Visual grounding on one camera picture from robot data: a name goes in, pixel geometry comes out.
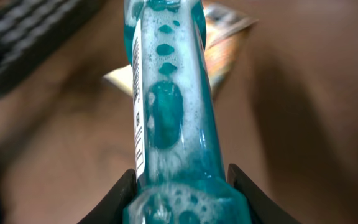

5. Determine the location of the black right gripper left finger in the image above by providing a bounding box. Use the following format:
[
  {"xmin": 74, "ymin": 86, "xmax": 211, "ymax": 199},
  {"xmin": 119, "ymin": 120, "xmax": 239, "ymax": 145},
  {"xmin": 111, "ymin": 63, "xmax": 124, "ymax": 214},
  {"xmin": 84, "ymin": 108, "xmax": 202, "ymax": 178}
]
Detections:
[{"xmin": 78, "ymin": 169, "xmax": 137, "ymax": 224}]

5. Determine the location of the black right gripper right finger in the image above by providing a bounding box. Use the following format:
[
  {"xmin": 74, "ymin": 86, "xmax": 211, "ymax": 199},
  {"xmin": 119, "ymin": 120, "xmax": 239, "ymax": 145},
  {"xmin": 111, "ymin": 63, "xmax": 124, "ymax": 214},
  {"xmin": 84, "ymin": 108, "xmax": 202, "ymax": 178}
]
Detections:
[{"xmin": 227, "ymin": 164, "xmax": 300, "ymax": 224}]

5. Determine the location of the teal mouthwash bottle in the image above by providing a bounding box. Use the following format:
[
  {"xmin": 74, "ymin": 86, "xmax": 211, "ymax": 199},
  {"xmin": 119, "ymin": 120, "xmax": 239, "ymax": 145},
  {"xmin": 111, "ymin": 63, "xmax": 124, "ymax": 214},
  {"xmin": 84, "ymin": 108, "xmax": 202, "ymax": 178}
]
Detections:
[{"xmin": 123, "ymin": 0, "xmax": 252, "ymax": 224}]

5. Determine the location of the yellow snack bag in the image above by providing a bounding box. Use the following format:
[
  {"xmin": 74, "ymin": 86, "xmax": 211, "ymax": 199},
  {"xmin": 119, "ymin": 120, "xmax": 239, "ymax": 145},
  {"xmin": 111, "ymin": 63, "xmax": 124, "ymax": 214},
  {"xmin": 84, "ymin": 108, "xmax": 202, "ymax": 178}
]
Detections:
[{"xmin": 103, "ymin": 1, "xmax": 257, "ymax": 96}]

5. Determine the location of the grey plastic shopping basket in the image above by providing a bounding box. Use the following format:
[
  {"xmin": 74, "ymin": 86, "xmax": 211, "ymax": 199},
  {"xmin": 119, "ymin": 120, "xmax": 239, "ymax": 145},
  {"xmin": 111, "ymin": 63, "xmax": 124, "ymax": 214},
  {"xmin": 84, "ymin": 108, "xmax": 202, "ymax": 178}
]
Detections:
[{"xmin": 0, "ymin": 0, "xmax": 105, "ymax": 97}]

